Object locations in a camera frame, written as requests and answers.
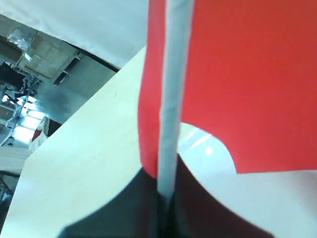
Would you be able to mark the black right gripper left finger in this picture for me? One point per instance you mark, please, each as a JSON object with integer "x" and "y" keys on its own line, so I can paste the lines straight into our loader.
{"x": 131, "y": 214}

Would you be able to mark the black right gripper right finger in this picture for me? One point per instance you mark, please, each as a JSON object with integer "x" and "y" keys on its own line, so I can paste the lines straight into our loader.
{"x": 197, "y": 214}

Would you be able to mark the red flag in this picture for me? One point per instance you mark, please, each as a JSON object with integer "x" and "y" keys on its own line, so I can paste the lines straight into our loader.
{"x": 244, "y": 71}

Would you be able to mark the white rectangular plastic tray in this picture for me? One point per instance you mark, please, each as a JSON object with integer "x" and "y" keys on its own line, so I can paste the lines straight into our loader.
{"x": 257, "y": 197}

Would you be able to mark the cluttered background shelving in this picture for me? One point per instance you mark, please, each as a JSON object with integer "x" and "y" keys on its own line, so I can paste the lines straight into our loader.
{"x": 32, "y": 65}

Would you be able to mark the white backdrop cloth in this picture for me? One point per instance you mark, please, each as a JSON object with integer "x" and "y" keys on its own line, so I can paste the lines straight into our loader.
{"x": 113, "y": 30}

